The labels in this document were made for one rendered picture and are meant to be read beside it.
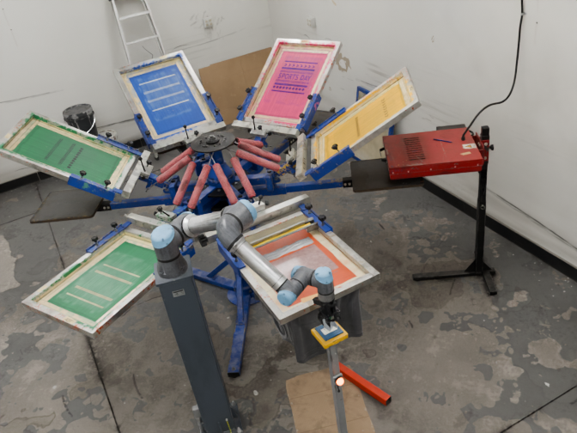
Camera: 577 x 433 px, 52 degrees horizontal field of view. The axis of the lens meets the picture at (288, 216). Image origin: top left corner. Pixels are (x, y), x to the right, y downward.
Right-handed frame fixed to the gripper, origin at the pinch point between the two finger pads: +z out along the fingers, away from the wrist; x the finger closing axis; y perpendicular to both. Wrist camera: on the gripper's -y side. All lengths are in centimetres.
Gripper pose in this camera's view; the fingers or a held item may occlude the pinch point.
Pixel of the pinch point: (328, 327)
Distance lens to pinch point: 283.4
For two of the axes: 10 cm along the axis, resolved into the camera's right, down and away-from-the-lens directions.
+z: 1.3, 8.3, 5.4
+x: 8.8, -3.5, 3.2
